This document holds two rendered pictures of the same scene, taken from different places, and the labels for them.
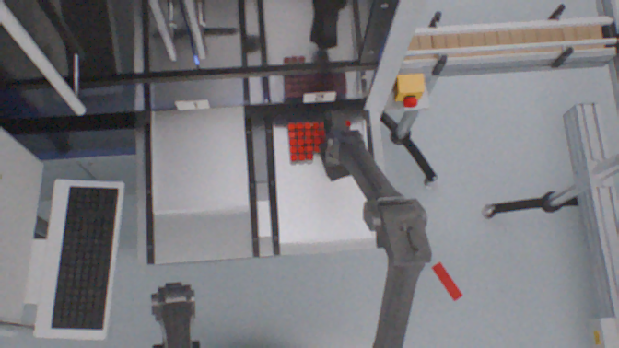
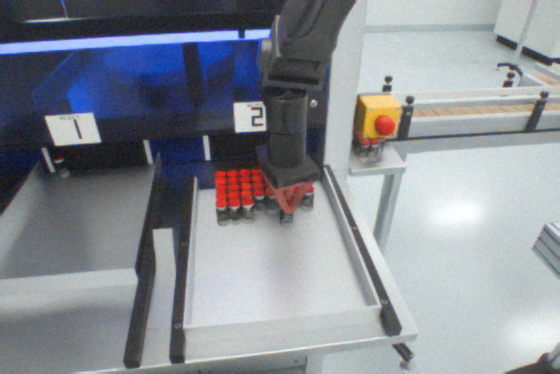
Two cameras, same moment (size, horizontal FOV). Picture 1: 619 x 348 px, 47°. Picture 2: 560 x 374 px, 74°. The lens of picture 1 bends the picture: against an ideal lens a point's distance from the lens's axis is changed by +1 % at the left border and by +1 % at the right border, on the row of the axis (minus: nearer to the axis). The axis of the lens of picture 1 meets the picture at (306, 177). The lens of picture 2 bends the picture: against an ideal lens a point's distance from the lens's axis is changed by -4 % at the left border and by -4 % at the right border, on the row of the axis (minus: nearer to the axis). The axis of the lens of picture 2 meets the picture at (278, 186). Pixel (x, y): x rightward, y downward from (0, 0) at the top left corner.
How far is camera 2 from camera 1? 1.45 m
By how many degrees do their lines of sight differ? 39
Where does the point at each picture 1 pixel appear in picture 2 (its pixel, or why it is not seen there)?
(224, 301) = not seen: outside the picture
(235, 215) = (110, 297)
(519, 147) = (485, 322)
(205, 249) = (30, 358)
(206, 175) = (81, 243)
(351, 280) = not seen: outside the picture
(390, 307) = not seen: outside the picture
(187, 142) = (68, 209)
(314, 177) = (256, 238)
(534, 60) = (507, 118)
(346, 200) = (314, 264)
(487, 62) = (458, 118)
